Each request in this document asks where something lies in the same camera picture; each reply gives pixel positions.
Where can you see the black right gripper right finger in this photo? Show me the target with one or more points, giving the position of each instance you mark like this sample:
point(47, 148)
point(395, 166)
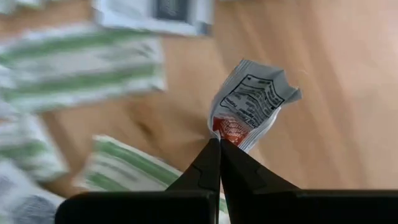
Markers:
point(242, 177)

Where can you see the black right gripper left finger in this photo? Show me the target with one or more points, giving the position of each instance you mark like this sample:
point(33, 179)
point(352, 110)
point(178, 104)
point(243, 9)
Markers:
point(205, 177)

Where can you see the green striped bandage wrapper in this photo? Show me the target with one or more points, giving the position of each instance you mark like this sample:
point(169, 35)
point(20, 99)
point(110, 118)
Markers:
point(28, 149)
point(81, 62)
point(130, 165)

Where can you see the white ointment packet orange label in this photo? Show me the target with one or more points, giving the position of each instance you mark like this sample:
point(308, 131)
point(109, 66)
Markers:
point(252, 99)

